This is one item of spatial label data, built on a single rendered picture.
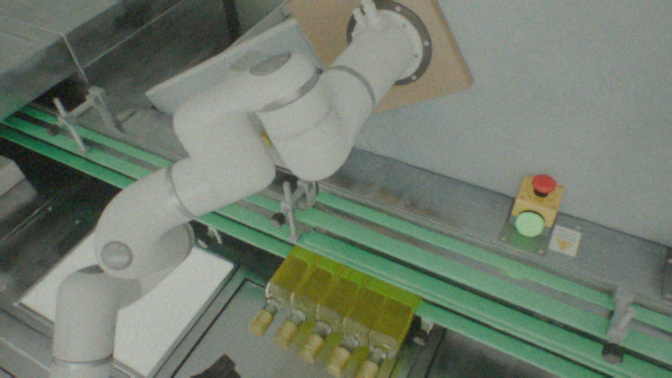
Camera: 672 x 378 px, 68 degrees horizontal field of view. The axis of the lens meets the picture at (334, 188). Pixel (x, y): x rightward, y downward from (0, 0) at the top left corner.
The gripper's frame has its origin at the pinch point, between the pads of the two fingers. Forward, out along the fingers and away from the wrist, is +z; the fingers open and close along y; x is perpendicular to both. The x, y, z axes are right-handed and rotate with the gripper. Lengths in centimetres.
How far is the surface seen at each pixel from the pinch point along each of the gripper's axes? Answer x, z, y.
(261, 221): 18.9, 26.5, 4.3
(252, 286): 17.9, 19.2, -12.5
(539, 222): -30, 50, 21
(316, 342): -9.2, 14.8, 1.8
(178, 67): 105, 61, -8
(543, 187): -28, 53, 25
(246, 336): 9.2, 9.9, -12.5
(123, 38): 101, 44, 12
